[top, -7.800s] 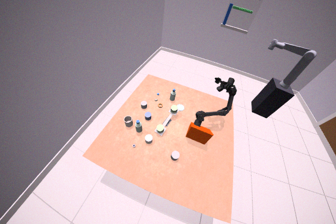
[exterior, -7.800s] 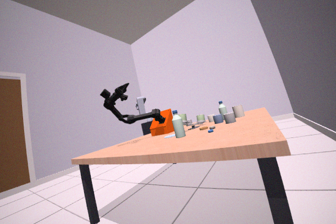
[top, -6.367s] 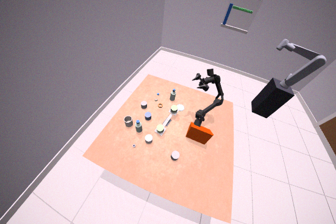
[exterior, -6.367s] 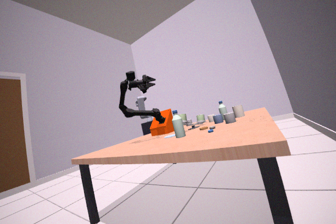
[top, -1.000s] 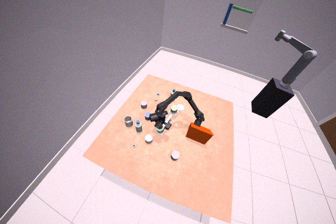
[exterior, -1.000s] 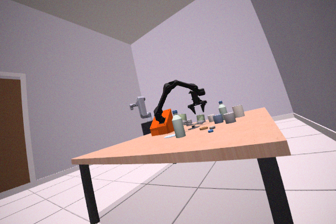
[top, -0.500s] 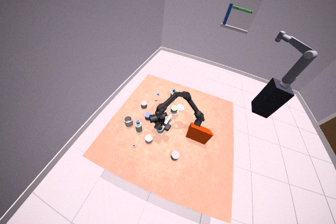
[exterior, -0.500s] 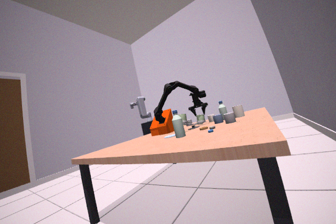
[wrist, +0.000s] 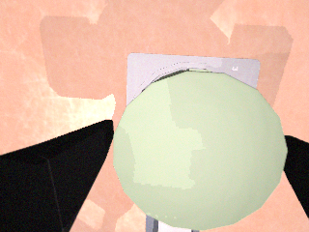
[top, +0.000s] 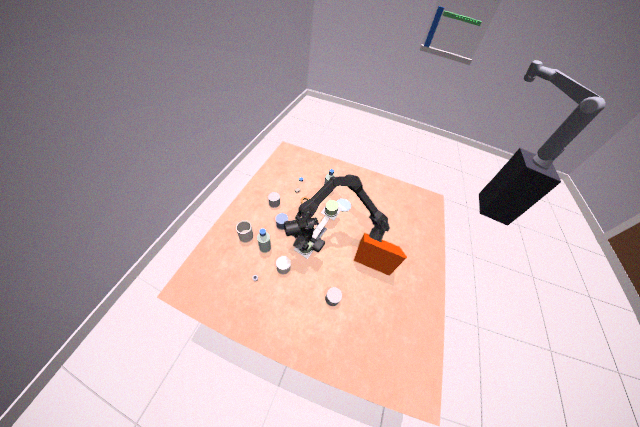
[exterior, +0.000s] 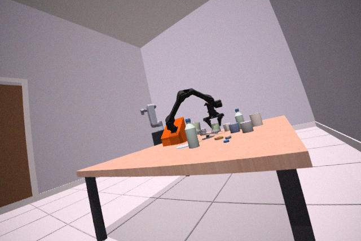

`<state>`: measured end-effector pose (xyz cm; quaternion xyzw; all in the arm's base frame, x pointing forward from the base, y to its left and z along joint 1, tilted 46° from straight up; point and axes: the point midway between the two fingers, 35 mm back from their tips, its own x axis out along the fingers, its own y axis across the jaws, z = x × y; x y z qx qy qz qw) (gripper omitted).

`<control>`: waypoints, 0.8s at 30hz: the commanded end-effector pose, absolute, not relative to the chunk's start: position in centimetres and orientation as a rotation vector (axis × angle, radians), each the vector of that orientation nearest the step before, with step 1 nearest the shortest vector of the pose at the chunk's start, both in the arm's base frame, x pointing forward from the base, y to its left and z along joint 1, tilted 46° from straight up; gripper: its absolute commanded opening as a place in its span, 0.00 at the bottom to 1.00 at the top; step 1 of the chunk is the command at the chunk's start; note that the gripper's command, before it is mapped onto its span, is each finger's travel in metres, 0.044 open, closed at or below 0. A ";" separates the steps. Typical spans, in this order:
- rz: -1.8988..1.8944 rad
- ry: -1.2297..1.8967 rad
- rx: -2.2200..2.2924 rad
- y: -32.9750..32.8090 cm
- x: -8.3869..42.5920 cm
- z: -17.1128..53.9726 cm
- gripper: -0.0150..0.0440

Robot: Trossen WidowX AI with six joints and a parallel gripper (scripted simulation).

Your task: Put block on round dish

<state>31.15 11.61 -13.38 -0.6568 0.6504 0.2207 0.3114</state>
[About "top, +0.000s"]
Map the white cylinder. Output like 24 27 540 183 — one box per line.
276 256 291 275
268 192 280 208
325 287 342 306

